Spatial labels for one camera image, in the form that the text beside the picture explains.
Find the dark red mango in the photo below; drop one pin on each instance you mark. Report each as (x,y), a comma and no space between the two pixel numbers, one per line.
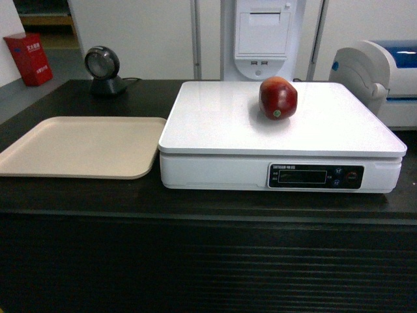
(278,99)

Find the black barcode scanner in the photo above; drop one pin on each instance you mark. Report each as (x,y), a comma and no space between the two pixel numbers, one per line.
(103,65)

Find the white POS terminal stand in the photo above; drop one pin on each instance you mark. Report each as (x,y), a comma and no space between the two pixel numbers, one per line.
(259,39)

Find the white blue label printer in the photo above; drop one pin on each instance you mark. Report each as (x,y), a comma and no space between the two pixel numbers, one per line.
(382,75)

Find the red fire extinguisher box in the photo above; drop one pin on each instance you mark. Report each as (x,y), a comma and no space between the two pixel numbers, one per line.
(30,58)

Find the black checkout counter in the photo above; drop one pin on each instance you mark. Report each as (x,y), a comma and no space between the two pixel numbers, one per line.
(74,245)

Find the beige plastic tray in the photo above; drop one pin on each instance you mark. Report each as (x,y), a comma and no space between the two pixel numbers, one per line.
(85,147)

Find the white electronic scale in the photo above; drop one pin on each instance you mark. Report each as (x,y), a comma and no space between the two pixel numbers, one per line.
(216,137)

